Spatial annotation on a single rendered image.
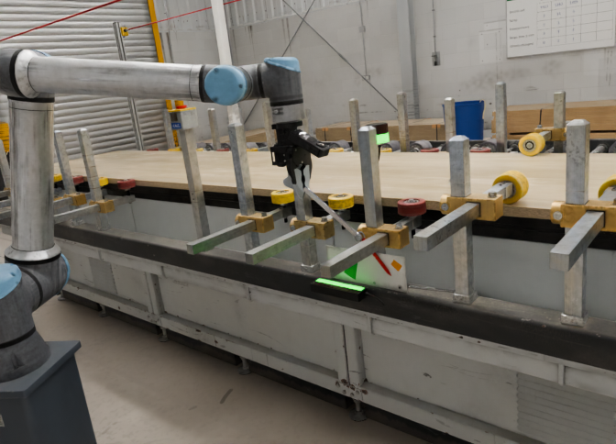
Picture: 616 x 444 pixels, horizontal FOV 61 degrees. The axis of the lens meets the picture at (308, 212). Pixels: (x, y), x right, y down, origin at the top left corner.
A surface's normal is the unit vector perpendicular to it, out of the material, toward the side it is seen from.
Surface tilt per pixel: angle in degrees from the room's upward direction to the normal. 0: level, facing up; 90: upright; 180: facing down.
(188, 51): 90
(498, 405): 90
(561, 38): 90
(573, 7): 90
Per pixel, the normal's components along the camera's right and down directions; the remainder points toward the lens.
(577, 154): -0.63, 0.27
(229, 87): 0.03, 0.26
